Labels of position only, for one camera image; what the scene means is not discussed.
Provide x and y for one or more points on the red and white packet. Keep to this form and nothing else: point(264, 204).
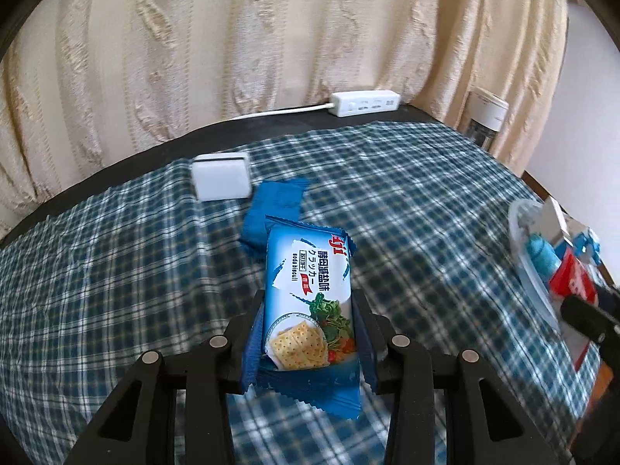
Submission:
point(571, 276)

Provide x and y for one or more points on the beige patterned curtain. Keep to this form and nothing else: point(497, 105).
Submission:
point(242, 34)

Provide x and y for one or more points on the white power strip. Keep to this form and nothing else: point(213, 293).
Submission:
point(363, 102)

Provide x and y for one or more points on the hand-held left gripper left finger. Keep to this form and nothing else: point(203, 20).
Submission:
point(240, 344)

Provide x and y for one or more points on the small blue packet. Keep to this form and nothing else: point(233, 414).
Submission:
point(276, 203)

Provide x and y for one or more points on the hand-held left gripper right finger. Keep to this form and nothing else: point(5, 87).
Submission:
point(365, 344)

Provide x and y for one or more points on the clear plastic container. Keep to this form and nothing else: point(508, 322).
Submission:
point(520, 223)

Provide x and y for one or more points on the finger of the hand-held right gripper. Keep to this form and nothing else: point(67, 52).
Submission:
point(586, 317)

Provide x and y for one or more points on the plaid tablecloth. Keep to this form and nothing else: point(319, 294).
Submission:
point(436, 203)

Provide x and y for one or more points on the small white box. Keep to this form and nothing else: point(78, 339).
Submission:
point(552, 223)

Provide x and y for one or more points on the white medicine box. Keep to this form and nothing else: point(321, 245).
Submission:
point(220, 179)

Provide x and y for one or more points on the light blue cylinder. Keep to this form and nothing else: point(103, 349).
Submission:
point(542, 256)

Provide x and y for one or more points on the white bottle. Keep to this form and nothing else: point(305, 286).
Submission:
point(487, 111)

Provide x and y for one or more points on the blue cracker packet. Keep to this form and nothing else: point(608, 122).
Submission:
point(305, 290)

